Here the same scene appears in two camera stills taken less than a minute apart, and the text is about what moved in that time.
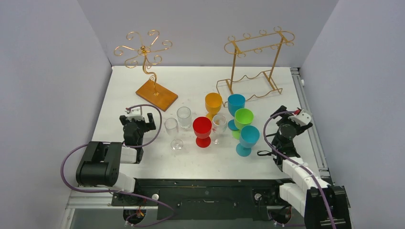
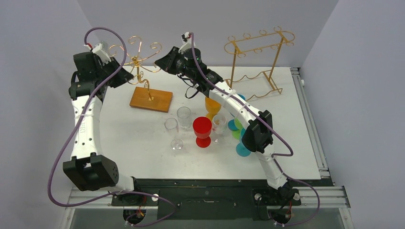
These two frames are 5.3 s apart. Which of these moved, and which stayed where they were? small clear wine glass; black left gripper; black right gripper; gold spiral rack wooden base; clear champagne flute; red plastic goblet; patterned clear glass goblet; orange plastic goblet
Moved: black right gripper; black left gripper; gold spiral rack wooden base
Stayed: orange plastic goblet; red plastic goblet; clear champagne flute; patterned clear glass goblet; small clear wine glass
